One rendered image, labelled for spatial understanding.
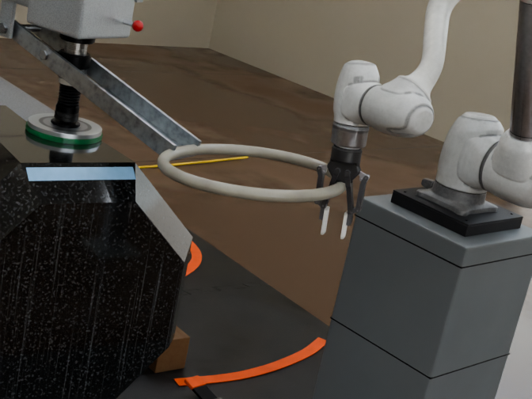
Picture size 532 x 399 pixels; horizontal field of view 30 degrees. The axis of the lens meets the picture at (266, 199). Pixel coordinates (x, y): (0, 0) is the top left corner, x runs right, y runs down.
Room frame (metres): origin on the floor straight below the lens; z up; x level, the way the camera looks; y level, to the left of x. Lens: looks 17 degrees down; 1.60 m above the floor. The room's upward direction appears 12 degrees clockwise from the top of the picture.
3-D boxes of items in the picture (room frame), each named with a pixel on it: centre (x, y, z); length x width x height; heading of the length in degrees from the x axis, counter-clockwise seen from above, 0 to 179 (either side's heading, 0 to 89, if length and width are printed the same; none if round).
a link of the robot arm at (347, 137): (2.37, -0.17, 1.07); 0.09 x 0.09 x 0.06
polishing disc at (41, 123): (2.73, 0.61, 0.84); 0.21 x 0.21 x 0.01
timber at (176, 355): (3.07, 0.30, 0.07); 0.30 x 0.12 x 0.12; 41
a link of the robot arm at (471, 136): (2.78, -0.56, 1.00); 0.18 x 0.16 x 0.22; 43
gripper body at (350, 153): (2.37, -0.17, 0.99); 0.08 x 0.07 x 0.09; 76
